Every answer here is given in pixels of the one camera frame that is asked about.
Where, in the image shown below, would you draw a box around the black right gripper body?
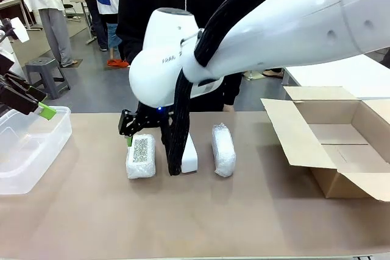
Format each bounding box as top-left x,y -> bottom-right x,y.
135,101 -> 176,129

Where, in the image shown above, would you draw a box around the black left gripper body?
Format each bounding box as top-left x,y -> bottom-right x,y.
0,54 -> 15,75

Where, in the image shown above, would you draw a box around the bubble-wrapped clock with QR label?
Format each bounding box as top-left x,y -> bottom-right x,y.
126,133 -> 156,180

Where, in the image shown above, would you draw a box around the unwrapped white clock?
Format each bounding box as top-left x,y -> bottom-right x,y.
181,134 -> 199,173

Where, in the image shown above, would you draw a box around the plain bubble-wrapped clock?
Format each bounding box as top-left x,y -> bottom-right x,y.
211,122 -> 237,178

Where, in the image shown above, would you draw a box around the black sleeved left forearm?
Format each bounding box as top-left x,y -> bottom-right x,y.
224,72 -> 243,107

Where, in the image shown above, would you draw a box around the black sleeved right forearm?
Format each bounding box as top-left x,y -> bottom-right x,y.
116,13 -> 147,63

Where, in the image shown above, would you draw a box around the grey plastic stool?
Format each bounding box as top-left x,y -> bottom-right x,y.
24,57 -> 71,100

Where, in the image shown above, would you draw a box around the clear plastic container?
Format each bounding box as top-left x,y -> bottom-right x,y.
0,106 -> 73,195

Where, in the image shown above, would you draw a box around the orange shoes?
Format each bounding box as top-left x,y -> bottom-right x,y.
107,58 -> 131,68

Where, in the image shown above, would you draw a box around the wooden desk with metal legs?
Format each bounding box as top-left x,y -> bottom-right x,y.
0,0 -> 43,31

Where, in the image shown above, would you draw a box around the black chair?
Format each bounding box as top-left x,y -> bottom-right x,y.
56,0 -> 82,23

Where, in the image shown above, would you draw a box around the person in blue jeans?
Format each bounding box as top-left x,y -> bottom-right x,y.
106,22 -> 122,59

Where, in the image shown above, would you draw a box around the small desk with metal leg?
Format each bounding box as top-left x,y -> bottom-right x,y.
70,0 -> 98,44

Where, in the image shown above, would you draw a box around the beige slipper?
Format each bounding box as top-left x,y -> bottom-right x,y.
243,70 -> 266,80

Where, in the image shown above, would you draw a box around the open cardboard box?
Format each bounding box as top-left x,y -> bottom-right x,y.
260,86 -> 390,202

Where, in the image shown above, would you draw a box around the white table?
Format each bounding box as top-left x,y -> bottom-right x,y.
282,49 -> 390,100

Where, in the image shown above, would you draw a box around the black braided cable sleeve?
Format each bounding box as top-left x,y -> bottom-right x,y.
160,0 -> 308,178

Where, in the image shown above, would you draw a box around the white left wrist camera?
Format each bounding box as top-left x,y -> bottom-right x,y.
0,18 -> 30,43

